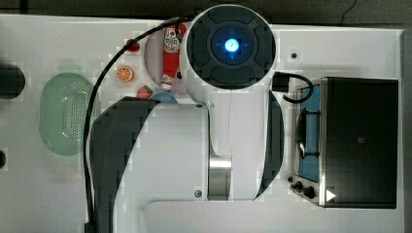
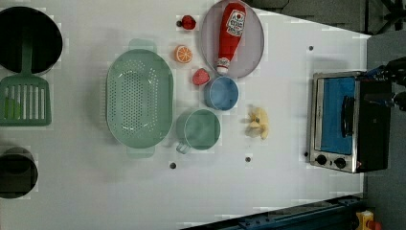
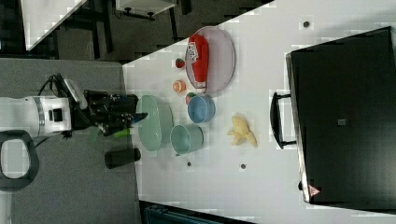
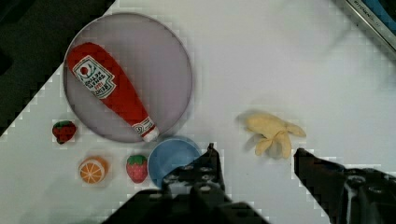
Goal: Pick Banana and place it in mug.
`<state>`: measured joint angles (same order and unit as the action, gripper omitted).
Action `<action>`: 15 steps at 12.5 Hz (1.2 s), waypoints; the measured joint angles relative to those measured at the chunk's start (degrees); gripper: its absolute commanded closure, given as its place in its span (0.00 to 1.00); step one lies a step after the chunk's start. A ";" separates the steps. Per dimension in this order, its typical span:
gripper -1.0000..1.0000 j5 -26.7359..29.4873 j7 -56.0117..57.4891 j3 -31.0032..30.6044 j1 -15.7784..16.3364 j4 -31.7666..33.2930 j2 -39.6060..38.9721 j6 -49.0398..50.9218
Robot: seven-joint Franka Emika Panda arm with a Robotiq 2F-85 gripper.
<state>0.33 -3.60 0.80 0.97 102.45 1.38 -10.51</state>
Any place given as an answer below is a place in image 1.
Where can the orange slice toy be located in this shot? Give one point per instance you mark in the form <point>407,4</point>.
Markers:
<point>125,74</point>

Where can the black toaster oven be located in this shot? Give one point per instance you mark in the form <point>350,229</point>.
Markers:
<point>346,143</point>

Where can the grey round plate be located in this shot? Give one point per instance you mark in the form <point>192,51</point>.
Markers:
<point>154,63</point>

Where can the red ketchup bottle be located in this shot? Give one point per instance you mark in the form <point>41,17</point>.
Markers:
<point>172,40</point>

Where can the green perforated colander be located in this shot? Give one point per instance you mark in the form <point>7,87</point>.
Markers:
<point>63,107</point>

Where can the small red strawberry toy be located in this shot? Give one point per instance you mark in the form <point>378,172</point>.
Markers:
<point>132,47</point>

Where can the blue bowl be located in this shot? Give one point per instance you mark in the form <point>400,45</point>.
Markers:
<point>164,97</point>

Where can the large red strawberry toy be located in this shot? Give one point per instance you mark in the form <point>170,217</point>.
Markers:
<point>144,92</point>

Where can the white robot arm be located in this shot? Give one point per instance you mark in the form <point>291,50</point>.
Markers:
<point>222,141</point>

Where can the black round pot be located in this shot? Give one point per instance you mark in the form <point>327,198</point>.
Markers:
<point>12,81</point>

